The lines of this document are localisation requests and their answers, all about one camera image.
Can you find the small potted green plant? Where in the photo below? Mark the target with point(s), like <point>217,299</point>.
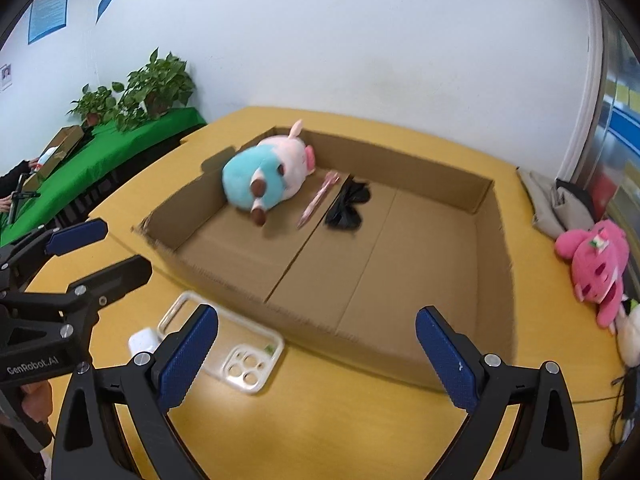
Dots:
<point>92,102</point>

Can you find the green tablecloth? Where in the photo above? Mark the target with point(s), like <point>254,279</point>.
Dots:
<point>125,150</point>

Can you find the person's left hand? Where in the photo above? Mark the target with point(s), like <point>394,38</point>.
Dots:
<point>37,402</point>

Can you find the teal and pink plush toy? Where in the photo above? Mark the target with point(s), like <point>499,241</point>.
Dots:
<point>260,170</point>

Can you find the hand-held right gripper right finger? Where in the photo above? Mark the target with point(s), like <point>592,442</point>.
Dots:
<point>447,355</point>

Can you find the white plush toy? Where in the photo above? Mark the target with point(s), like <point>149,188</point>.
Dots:
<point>631,335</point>

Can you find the blue wall poster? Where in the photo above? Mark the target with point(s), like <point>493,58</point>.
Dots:
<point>47,10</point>

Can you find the large potted green plant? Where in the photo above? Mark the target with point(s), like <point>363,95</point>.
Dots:
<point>157,85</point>

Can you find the white earbud case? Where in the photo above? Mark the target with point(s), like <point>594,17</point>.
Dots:
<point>142,342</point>

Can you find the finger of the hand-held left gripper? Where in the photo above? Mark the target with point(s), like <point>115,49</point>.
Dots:
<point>125,275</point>
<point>75,236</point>

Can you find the clear phone case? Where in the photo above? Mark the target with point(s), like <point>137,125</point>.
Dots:
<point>245,360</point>

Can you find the brown cardboard box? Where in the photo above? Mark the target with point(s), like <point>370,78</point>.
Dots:
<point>400,260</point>

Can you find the grey cloth bag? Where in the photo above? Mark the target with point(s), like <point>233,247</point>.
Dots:
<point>540,200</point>

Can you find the pink plush bear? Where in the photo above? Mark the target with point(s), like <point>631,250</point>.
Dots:
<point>595,270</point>

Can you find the black hair bow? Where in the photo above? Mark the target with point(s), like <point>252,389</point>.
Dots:
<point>345,210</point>

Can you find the pink pen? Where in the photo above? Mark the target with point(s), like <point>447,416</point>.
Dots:
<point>315,202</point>

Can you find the small open cardboard box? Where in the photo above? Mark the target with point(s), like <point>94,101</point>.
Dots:
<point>62,142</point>

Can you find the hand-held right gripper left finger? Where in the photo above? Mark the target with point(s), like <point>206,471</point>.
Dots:
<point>182,355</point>

